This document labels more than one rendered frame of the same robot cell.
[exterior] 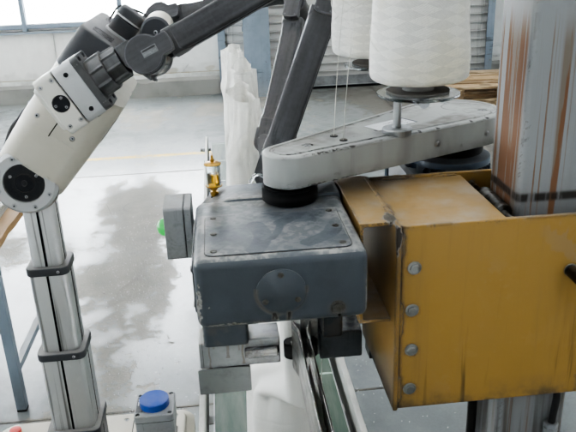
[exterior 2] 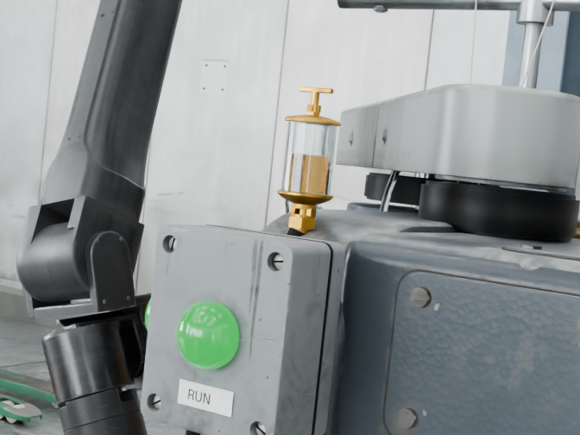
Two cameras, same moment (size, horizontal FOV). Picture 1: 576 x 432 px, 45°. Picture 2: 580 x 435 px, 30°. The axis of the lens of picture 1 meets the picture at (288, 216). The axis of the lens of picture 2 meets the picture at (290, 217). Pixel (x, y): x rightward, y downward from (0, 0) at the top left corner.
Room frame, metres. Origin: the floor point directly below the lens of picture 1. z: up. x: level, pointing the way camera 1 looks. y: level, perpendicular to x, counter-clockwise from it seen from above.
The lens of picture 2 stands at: (0.76, 0.56, 1.36)
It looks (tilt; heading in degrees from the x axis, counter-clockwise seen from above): 3 degrees down; 308
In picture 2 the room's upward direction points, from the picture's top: 6 degrees clockwise
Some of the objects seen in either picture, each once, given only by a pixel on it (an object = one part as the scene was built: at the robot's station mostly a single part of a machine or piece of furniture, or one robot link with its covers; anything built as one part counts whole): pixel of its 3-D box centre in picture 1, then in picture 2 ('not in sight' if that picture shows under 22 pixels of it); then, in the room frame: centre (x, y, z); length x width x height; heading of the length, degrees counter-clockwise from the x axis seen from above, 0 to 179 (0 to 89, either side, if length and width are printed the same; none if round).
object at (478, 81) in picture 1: (499, 84); not in sight; (6.70, -2.09, 0.36); 1.20 x 0.82 x 0.14; 91
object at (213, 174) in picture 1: (213, 174); (309, 158); (1.10, 0.12, 1.37); 0.03 x 0.02 x 0.03; 5
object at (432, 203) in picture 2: (290, 190); (497, 209); (1.05, 0.00, 1.35); 0.09 x 0.09 x 0.03
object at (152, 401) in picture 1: (154, 402); not in sight; (1.20, 0.29, 0.84); 0.06 x 0.06 x 0.02
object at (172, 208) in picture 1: (179, 225); (242, 330); (1.08, 0.18, 1.29); 0.08 x 0.05 x 0.09; 5
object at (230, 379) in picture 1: (225, 373); not in sight; (1.09, 0.13, 0.98); 0.09 x 0.05 x 0.05; 95
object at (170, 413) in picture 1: (156, 416); not in sight; (1.20, 0.29, 0.81); 0.08 x 0.08 x 0.06; 5
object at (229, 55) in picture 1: (237, 103); not in sight; (4.55, 0.31, 0.74); 0.47 x 0.20 x 0.72; 7
